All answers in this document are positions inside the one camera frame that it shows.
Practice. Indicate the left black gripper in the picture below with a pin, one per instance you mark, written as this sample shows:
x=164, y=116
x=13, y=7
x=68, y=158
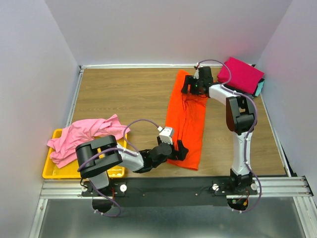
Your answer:
x=181, y=153

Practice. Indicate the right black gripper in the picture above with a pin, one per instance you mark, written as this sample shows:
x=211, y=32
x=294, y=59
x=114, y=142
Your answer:
x=189, y=81

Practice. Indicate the orange t shirt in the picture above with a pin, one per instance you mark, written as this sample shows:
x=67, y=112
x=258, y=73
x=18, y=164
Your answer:
x=186, y=114

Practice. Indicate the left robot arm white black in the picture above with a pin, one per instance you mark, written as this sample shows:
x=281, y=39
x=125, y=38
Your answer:
x=97, y=156

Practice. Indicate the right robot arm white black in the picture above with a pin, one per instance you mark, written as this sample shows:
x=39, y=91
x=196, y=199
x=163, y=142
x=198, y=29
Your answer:
x=241, y=118

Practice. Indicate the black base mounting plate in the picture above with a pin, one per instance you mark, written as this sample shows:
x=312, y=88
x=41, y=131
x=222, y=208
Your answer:
x=173, y=191

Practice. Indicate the folded magenta t shirt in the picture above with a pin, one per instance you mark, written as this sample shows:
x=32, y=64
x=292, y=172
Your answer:
x=244, y=77

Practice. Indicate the pink t shirt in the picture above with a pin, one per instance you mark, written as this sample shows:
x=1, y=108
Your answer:
x=79, y=132

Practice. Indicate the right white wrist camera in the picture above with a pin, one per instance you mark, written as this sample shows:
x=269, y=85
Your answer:
x=197, y=72

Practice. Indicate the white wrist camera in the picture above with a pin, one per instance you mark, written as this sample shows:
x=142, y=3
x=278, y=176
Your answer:
x=197, y=72
x=165, y=135

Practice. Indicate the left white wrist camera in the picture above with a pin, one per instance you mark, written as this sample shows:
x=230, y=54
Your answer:
x=165, y=135

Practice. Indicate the aluminium frame rail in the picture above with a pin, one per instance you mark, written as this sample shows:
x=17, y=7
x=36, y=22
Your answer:
x=271, y=187

